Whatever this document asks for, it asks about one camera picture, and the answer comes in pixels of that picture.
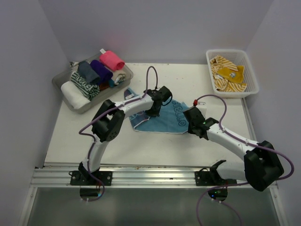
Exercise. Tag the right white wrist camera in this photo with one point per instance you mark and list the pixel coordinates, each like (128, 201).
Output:
(201, 106)

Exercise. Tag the green patterned rolled towel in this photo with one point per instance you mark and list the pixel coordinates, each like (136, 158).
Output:
(89, 91)

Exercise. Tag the yellow striped towel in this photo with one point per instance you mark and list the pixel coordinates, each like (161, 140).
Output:
(227, 76)

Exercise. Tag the beige teal rolled towel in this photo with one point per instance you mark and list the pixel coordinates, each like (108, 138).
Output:
(118, 77)

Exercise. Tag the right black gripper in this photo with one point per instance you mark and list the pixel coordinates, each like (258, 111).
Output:
(189, 128)

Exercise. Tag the grey rolled towel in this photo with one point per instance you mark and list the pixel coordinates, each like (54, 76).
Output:
(86, 71)

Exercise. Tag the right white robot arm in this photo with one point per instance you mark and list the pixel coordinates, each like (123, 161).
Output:
(260, 166)

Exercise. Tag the aluminium mounting rail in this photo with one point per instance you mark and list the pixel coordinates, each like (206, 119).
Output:
(128, 176)

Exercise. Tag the grey plastic bin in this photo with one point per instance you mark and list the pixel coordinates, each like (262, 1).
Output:
(64, 77)

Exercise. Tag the orange rolled towel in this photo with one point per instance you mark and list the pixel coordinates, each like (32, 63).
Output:
(104, 85)

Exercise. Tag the light blue towel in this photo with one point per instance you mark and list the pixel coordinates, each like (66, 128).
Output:
(168, 119)

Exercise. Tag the white rolled towel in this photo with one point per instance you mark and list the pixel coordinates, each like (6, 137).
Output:
(74, 96)

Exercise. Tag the purple rolled towel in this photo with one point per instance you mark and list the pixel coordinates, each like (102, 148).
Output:
(104, 73)

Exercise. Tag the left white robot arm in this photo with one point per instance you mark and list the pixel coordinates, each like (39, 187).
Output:
(108, 121)

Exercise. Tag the pink towel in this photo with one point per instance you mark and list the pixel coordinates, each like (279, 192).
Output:
(111, 60)

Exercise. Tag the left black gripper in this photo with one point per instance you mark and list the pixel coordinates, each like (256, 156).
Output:
(153, 114)

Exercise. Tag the white plastic basket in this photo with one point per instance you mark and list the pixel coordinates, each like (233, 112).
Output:
(238, 57)

